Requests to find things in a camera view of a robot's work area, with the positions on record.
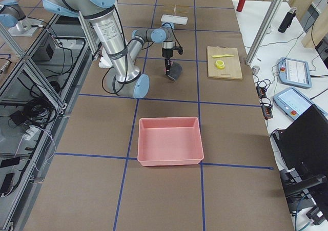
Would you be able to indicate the wooden cutting board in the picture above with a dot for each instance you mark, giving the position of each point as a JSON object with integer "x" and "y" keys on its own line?
{"x": 232, "y": 68}

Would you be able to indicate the pink plastic bin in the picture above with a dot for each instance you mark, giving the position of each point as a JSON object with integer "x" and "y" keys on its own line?
{"x": 169, "y": 141}

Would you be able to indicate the grey pink cleaning cloth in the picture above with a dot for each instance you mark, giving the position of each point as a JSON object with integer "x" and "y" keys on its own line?
{"x": 175, "y": 71}

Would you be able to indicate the yellow plastic knife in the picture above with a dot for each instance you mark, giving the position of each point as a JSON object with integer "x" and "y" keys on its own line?
{"x": 224, "y": 55}

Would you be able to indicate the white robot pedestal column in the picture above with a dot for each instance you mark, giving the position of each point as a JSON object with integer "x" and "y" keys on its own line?
{"x": 105, "y": 61}

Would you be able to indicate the yellow lemon slice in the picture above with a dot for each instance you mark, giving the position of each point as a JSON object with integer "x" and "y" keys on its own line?
{"x": 219, "y": 64}

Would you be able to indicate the black monitor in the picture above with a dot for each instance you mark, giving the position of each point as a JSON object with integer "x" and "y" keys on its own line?
{"x": 303, "y": 144}

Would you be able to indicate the blue teach pendant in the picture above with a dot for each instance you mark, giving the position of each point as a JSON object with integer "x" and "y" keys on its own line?
{"x": 294, "y": 72}
{"x": 292, "y": 102}

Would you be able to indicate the upper blue teach pendant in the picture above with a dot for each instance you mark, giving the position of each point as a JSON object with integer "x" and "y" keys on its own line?
{"x": 294, "y": 72}

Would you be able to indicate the aluminium frame post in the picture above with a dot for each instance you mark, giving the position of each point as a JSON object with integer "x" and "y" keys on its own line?
{"x": 269, "y": 16}

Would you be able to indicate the white rectangular tray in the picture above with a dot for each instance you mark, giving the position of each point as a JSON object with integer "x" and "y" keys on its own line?
{"x": 174, "y": 19}

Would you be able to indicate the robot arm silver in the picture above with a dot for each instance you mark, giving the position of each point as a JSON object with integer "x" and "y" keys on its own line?
{"x": 14, "y": 18}
{"x": 123, "y": 78}

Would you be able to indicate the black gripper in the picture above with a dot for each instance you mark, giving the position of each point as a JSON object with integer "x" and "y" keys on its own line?
{"x": 166, "y": 53}

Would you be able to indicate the black water bottle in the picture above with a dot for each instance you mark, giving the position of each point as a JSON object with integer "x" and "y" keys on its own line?
{"x": 287, "y": 20}

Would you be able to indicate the lower blue teach pendant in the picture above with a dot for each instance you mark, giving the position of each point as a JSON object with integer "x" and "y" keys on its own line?
{"x": 292, "y": 102}

